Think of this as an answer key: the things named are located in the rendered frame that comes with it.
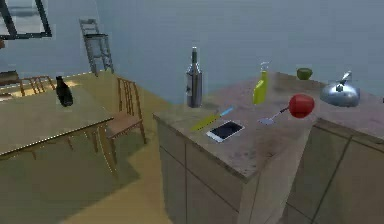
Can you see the dark wine bottle with label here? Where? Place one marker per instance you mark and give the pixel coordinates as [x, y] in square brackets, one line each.
[194, 86]

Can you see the yellow-green spray bottle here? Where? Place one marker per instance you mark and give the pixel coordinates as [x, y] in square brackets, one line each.
[260, 90]

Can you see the black squat bottle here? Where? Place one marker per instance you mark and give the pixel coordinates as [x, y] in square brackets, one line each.
[64, 93]

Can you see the white smartphone with dark screen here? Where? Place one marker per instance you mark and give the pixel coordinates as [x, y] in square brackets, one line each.
[225, 130]

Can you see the brown wooden chair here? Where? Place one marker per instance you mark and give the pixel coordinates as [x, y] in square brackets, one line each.
[128, 115]
[35, 84]

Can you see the beige kitchen counter cabinet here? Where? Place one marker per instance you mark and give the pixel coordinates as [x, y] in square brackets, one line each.
[266, 156]

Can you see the red apple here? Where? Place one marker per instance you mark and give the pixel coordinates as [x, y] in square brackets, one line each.
[301, 105]

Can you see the green apple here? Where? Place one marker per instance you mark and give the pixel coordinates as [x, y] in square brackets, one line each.
[304, 73]

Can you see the silver metal kettle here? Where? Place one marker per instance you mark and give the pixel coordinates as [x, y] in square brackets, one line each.
[340, 93]

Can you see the wooden dining table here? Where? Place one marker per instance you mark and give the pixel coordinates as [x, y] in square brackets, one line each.
[43, 120]

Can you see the black framed window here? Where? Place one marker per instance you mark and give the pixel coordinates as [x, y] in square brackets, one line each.
[25, 18]

